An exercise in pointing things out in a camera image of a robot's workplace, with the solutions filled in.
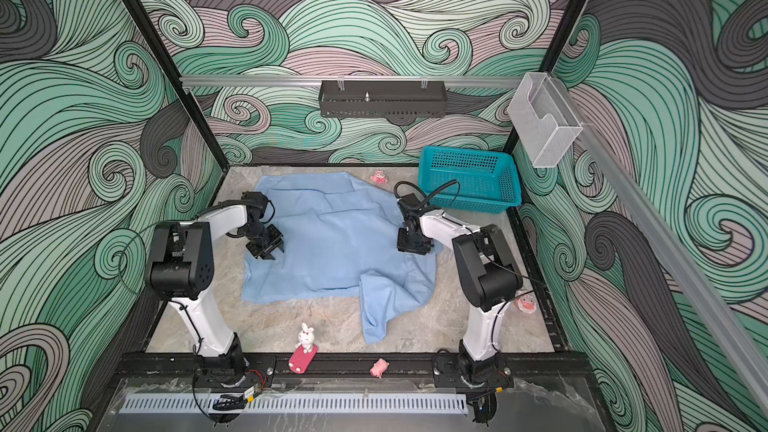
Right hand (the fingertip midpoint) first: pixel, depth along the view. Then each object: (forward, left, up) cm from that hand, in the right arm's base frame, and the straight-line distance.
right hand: (408, 247), depth 96 cm
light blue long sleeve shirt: (+6, +23, 0) cm, 24 cm away
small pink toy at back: (+29, +10, +2) cm, 31 cm away
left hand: (-1, +42, +1) cm, 42 cm away
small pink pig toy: (-35, +9, +2) cm, 36 cm away
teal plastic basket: (+30, -33, -1) cm, 45 cm away
